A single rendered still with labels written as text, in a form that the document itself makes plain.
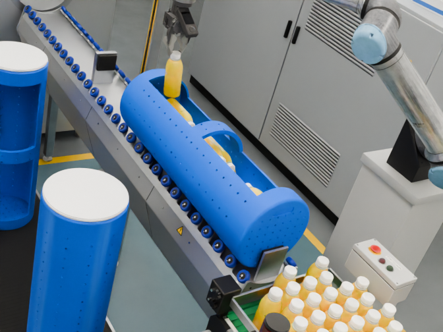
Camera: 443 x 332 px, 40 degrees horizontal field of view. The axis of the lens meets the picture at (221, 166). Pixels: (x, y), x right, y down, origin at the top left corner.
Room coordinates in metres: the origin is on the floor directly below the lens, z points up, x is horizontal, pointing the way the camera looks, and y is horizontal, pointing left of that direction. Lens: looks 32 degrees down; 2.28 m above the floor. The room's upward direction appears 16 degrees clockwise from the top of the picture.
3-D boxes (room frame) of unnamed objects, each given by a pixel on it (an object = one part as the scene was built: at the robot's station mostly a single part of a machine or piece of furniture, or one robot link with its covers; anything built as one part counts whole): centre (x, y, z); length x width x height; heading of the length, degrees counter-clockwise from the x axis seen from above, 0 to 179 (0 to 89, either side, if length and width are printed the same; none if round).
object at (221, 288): (1.40, -0.12, 0.95); 0.10 x 0.07 x 0.10; 132
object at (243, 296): (1.51, -0.29, 0.96); 0.40 x 0.01 x 0.03; 132
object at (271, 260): (1.57, -0.24, 0.99); 0.10 x 0.02 x 0.12; 132
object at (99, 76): (2.56, 0.65, 1.00); 0.10 x 0.04 x 0.15; 132
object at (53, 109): (3.13, 1.06, 0.31); 0.06 x 0.06 x 0.63; 42
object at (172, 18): (2.18, 0.31, 1.49); 0.09 x 0.08 x 0.12; 42
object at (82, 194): (1.59, 0.40, 1.03); 0.28 x 0.28 x 0.01
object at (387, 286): (1.61, -0.59, 1.05); 0.20 x 0.10 x 0.10; 42
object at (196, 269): (2.35, 0.46, 0.79); 2.17 x 0.29 x 0.34; 42
